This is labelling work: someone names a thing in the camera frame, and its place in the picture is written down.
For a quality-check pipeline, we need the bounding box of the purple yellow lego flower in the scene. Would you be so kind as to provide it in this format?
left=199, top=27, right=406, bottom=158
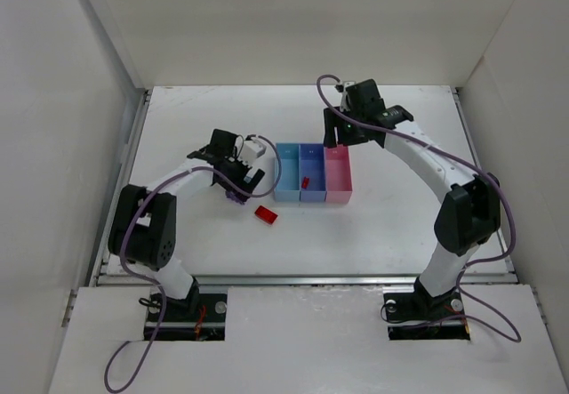
left=225, top=190, right=247, bottom=205

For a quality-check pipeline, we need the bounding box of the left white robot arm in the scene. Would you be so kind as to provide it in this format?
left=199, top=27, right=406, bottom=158
left=108, top=129, right=267, bottom=302

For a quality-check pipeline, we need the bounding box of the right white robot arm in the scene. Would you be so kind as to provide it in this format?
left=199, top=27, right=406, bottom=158
left=324, top=79, right=501, bottom=318

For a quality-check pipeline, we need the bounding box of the large red lego brick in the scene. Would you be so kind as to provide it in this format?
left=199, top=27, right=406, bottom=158
left=254, top=205, right=278, bottom=226

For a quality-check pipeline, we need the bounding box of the light blue container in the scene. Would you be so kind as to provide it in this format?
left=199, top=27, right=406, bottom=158
left=274, top=142, right=301, bottom=203

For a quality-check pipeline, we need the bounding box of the dark blue container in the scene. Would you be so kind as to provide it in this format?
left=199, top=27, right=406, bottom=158
left=300, top=143, right=326, bottom=203

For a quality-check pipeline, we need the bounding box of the pink container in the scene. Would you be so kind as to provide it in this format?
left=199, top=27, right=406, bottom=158
left=325, top=146, right=353, bottom=205

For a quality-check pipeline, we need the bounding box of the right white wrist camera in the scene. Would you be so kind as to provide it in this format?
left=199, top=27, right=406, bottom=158
left=335, top=81, right=356, bottom=112

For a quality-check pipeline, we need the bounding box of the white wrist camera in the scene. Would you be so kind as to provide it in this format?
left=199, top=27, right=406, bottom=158
left=236, top=136, right=267, bottom=166
left=335, top=81, right=356, bottom=112

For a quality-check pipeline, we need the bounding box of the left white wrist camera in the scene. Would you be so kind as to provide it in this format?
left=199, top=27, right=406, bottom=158
left=236, top=136, right=267, bottom=166

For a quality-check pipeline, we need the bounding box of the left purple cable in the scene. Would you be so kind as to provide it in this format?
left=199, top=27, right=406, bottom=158
left=103, top=134, right=282, bottom=393

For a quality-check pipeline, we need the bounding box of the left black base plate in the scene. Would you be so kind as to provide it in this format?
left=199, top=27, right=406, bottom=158
left=156, top=291, right=228, bottom=342

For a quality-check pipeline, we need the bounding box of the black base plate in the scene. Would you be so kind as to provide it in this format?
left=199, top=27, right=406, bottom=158
left=381, top=292, right=470, bottom=342
left=156, top=291, right=228, bottom=342

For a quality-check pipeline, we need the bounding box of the aluminium rail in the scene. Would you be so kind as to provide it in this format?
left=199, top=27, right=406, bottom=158
left=88, top=271, right=519, bottom=288

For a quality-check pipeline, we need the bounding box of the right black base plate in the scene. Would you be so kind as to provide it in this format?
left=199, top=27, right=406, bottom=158
left=381, top=292, right=470, bottom=342

